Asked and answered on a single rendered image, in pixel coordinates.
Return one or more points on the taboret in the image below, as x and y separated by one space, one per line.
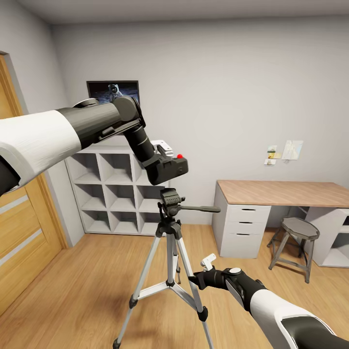
302 229

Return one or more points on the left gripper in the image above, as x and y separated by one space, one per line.
146 155

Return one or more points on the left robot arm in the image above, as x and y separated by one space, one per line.
31 144

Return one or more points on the camera tripod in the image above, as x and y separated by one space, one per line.
174 238

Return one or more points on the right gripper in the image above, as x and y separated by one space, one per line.
204 279

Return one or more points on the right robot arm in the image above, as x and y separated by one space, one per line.
285 325

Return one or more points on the painting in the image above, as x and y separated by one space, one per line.
107 91

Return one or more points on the digital camera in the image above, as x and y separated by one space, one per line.
168 170

